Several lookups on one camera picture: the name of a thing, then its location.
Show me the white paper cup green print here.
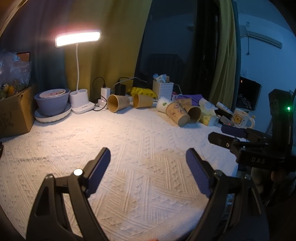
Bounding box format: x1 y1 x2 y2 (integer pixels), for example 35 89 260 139
156 97 172 113

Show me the brown paper cup right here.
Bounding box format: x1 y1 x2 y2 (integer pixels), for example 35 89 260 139
184 105 202 123

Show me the brown doodled cup rear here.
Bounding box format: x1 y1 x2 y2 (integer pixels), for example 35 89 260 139
175 98 192 107

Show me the brown doodled paper cup front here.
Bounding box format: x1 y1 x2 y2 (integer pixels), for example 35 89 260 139
166 102 190 127

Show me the plain brown paper cup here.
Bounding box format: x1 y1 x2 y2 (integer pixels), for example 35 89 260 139
133 93 154 108

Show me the brown paper cup leftmost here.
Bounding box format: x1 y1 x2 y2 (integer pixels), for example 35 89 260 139
107 94 130 113

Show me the white Pooh mug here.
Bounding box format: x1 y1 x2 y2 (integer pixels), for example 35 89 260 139
231 108 255 129

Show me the yellow tissue pack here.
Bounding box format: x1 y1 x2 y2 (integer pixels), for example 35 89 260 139
199 98 218 126

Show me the black monitor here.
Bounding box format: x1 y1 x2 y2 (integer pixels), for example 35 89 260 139
236 76 261 111

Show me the yellow curtain right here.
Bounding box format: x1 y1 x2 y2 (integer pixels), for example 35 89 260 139
210 1 237 108

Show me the purple folder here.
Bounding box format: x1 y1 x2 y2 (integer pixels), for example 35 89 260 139
177 94 203 106

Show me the white textured tablecloth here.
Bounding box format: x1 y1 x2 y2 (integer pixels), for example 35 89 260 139
1 107 237 240

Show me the white woven basket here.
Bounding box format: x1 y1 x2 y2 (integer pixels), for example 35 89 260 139
152 81 174 100

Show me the white air conditioner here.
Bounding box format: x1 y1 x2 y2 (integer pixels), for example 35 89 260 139
239 25 282 49

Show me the yellow spotted cloth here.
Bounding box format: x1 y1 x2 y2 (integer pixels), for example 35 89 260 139
127 87 157 98

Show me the white ceramic plate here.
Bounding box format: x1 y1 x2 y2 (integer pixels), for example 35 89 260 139
34 103 72 123

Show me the brown cardboard box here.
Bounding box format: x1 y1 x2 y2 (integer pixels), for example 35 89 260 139
0 85 37 138

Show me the purple ceramic bowl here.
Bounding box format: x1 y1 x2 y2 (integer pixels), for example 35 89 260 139
34 89 70 116

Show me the black power adapter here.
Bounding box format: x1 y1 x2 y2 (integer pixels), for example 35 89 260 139
115 83 126 96

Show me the white LED desk lamp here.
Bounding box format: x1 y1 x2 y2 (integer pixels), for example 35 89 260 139
55 30 102 115

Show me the white power adapter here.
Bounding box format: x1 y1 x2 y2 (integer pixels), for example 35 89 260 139
100 87 111 101

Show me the clear plastic bag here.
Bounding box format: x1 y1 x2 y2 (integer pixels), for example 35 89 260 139
1 50 32 100

